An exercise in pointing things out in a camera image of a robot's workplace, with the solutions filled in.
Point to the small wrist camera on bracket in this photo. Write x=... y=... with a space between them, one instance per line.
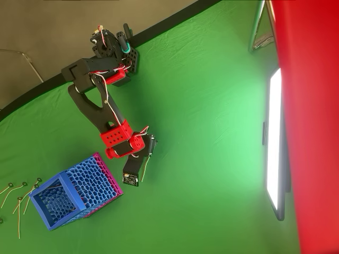
x=131 y=172

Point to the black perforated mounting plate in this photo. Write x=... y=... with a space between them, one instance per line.
x=133 y=59

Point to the green cloth with black border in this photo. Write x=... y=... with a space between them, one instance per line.
x=198 y=119

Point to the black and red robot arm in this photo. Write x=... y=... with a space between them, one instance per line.
x=98 y=111

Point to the bright LED light panel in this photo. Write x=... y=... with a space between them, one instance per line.
x=272 y=137

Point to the red cloth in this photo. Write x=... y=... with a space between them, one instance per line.
x=312 y=119

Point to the blue and pink mesh basket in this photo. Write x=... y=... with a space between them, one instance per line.
x=90 y=182

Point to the metal frame stand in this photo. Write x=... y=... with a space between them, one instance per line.
x=255 y=26

